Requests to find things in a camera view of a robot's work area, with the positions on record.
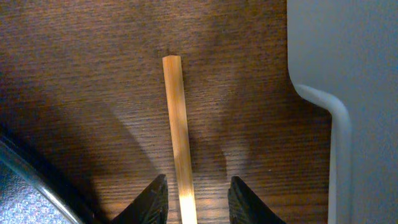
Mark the round black tray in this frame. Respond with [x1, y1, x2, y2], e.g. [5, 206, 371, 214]
[1, 126, 104, 223]

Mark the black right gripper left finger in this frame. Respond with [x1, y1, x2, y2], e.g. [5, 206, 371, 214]
[111, 174, 169, 224]

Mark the grey dishwasher rack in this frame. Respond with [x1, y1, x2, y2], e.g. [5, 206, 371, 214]
[287, 0, 397, 223]

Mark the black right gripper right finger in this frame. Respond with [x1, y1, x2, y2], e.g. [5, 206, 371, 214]
[228, 176, 285, 224]

